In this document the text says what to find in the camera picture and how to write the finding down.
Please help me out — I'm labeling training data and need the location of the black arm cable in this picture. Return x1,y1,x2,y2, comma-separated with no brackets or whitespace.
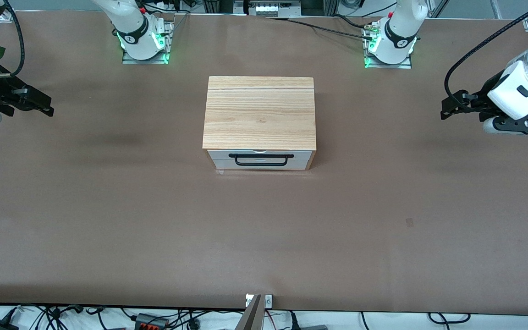
2,0,26,77
445,0,528,107

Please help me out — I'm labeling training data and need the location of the short black table cable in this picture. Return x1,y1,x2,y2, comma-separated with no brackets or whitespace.
332,15,371,30

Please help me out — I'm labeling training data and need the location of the metal table edge bracket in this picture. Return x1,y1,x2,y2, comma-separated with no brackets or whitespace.
245,294,273,308

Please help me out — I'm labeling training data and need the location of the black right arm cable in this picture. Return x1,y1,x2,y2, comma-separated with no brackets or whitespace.
2,0,26,77

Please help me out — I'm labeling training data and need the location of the grey wedge-shaped camera mount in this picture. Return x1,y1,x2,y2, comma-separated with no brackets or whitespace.
234,294,264,330

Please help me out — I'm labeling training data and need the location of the long black table cable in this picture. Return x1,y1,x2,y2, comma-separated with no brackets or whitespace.
266,16,375,41

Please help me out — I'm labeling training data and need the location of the black metal drawer handle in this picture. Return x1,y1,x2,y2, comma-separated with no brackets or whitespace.
228,154,295,167

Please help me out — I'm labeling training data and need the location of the looped black floor cable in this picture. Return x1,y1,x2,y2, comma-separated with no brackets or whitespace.
428,312,471,325

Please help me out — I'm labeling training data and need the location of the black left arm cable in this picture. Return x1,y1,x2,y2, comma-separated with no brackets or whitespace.
445,0,528,107

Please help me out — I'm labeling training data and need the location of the light wooden drawer cabinet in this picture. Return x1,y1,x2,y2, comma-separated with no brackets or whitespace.
202,76,317,171

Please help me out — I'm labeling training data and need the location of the grey box with orange connectors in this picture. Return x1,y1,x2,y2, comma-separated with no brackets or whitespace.
133,313,169,330

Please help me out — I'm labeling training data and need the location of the white-fronted wooden drawer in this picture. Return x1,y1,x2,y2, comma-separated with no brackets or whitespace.
207,150,314,161

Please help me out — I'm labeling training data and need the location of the white power strip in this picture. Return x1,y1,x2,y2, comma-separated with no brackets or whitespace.
248,1,284,17

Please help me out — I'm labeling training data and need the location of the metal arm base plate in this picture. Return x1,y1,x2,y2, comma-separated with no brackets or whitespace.
363,21,413,70
122,20,174,65

